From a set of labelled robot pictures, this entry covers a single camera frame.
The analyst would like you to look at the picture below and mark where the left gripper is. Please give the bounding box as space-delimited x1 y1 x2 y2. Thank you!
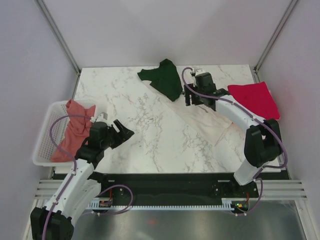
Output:
100 119 134 150

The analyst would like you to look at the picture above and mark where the white green-sleeved Charlie Brown t-shirt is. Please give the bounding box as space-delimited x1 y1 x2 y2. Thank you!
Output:
137 59 232 146

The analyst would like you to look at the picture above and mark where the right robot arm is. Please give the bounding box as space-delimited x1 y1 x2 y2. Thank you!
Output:
183 69 285 197

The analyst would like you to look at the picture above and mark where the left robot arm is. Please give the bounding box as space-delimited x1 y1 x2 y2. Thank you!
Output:
30 119 134 240

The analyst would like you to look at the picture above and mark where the salmon pink t-shirt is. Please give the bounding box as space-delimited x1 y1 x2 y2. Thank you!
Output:
59 99 96 157

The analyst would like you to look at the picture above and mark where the folded magenta t-shirt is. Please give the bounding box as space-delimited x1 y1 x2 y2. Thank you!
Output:
227 81 281 121

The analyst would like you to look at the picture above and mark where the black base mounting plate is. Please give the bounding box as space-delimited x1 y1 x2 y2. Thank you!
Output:
90 172 259 205

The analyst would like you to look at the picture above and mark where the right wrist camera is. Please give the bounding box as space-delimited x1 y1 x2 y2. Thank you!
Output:
190 68 206 78

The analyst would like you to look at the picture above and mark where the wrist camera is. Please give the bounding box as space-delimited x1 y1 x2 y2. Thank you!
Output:
90 112 108 124
190 68 206 78

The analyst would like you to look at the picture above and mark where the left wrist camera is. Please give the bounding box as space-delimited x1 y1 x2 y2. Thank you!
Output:
90 112 108 124

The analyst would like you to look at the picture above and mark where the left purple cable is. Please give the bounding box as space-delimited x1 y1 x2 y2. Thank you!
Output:
41 114 135 240

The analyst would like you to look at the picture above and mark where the purple cable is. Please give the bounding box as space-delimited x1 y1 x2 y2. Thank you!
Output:
181 66 288 218
41 114 135 240

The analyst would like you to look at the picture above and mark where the left aluminium frame post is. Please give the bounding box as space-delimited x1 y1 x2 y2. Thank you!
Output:
34 0 82 75

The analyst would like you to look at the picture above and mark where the aluminium frame post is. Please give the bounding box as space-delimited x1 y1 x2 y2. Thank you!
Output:
252 0 300 75
34 0 82 75

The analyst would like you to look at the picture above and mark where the right aluminium frame post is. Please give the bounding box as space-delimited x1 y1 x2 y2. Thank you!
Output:
252 0 300 75

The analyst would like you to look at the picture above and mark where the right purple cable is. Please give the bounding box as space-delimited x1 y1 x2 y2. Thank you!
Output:
181 66 288 218

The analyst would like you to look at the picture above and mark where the white slotted cable duct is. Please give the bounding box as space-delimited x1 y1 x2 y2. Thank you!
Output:
86 198 234 211

